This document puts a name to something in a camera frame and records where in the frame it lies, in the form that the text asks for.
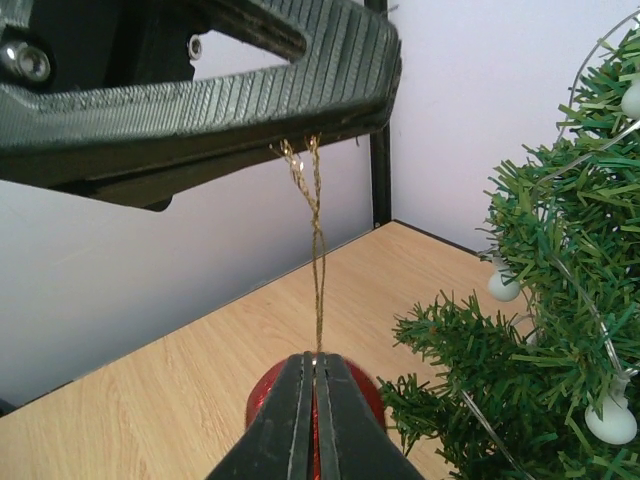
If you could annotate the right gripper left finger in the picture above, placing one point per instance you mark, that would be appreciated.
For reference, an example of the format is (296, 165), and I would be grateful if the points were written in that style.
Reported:
(278, 443)

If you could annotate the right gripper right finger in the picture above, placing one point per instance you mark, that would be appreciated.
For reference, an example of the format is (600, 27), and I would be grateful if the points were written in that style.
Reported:
(351, 433)

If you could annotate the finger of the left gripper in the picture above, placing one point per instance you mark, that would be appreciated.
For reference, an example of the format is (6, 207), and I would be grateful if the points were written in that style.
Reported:
(132, 102)

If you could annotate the red ball ornament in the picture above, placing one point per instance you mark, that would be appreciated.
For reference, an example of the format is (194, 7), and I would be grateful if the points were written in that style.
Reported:
(312, 195)

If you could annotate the small green christmas tree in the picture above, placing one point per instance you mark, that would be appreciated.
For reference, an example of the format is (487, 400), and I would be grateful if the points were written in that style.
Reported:
(471, 350)

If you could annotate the fairy light string white beads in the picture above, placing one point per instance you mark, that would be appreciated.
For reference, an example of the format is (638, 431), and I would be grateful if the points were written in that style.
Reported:
(564, 228)

